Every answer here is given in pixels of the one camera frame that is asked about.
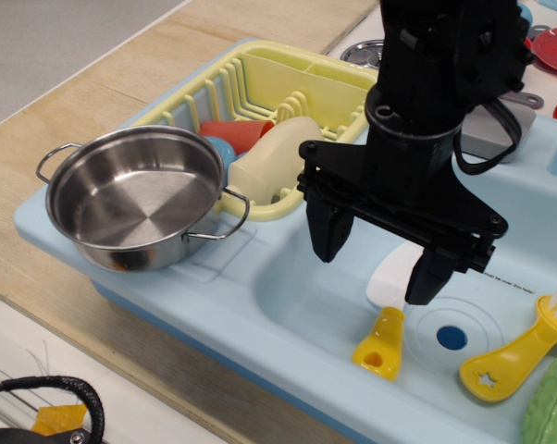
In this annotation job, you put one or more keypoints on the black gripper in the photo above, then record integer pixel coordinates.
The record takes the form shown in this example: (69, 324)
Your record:
(406, 185)

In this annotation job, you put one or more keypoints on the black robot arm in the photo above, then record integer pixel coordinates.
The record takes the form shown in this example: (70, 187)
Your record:
(440, 60)

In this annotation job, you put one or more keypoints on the grey toy pan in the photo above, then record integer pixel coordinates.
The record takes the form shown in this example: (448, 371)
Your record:
(484, 137)

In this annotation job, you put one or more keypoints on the stainless steel pot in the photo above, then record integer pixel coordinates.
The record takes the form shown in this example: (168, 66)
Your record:
(142, 198)

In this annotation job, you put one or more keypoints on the blue sink drain plug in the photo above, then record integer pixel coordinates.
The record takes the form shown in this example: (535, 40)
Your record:
(451, 338)

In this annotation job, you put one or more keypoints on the light blue toy sink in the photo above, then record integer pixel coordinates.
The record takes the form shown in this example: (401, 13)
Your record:
(262, 303)

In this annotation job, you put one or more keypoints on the cream toy faucet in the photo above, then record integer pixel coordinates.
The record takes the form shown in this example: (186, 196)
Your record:
(273, 163)

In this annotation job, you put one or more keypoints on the yellow dish brush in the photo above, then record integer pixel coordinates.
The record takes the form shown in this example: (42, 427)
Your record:
(496, 375)

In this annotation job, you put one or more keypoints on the orange plastic cup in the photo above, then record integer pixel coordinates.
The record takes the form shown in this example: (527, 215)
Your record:
(237, 131)

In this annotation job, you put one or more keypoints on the blue plastic cup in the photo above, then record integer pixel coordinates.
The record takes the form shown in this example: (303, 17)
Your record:
(224, 149)

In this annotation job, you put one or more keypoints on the silver burner plate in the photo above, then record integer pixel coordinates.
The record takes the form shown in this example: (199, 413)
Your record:
(366, 54)

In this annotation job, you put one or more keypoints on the yellow dish rack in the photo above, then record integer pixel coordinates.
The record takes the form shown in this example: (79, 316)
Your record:
(261, 80)

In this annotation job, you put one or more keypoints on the green plastic vegetable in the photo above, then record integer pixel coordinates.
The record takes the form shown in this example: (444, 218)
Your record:
(540, 419)

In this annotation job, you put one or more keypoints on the red plastic plate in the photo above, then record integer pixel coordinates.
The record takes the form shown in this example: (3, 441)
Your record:
(556, 48)

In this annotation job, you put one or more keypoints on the yellow tape piece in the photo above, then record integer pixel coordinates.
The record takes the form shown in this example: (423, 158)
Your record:
(54, 420)

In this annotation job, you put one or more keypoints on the yellow handled white toy knife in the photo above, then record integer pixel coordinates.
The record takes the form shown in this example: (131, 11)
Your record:
(380, 352)

